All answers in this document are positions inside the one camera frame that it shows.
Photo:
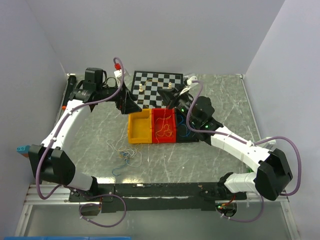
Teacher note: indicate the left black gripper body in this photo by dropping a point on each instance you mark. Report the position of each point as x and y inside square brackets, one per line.
[118, 98]

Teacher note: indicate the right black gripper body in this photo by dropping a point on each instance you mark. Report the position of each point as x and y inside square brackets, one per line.
[182, 102]

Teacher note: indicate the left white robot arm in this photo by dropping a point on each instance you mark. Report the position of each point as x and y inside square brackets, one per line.
[49, 160]

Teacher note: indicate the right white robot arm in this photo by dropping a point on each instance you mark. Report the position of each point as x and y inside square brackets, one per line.
[270, 173]

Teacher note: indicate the yellow plastic bin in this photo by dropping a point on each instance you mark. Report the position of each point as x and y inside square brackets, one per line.
[139, 129]

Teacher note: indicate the black white chessboard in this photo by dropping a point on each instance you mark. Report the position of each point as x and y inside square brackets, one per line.
[152, 81]

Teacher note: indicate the red plastic bin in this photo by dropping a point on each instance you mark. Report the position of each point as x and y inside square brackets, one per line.
[163, 126]

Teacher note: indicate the black plastic bin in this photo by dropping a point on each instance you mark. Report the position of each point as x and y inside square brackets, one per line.
[183, 133]

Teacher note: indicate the black marker orange cap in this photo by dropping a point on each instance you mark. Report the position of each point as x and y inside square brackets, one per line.
[71, 83]

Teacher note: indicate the white tilted stand device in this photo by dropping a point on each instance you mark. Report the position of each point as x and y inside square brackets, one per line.
[270, 144]

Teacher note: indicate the blue brown toy block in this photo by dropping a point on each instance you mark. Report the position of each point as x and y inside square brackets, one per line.
[23, 150]

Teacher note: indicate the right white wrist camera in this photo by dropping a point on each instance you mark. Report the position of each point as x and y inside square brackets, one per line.
[189, 81]

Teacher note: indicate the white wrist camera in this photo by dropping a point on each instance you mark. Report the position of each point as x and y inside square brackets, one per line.
[189, 81]
[118, 73]

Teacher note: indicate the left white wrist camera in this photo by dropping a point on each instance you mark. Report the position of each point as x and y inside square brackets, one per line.
[118, 73]

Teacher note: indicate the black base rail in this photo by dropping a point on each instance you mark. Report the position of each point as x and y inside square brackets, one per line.
[157, 196]

